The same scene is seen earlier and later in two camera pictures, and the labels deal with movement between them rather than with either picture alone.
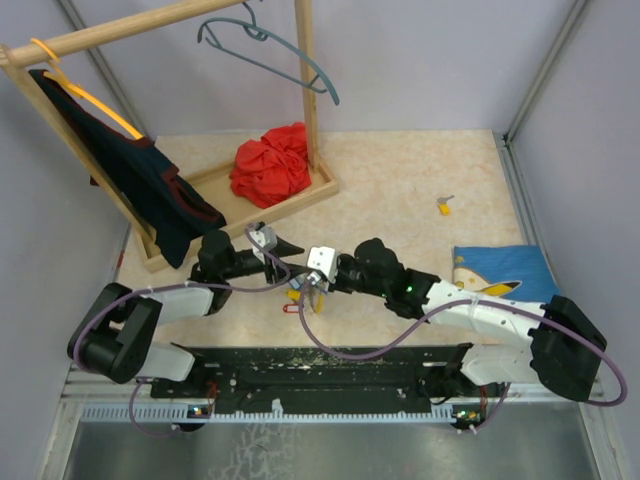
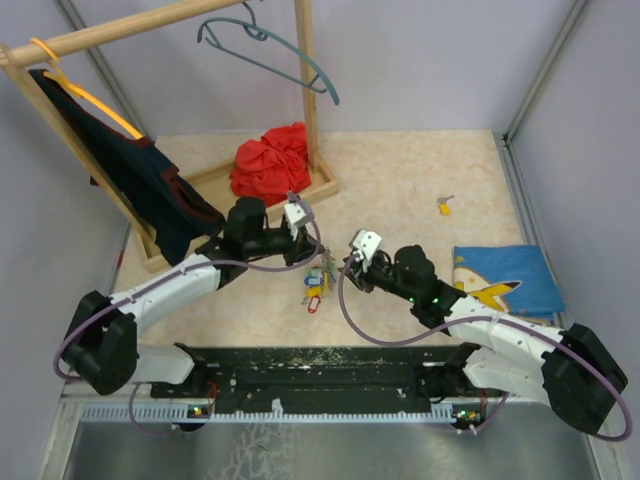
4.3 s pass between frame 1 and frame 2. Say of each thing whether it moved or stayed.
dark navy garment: stayed
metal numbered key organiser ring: moved
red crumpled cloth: stayed
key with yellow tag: stayed
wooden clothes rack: stayed
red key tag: moved
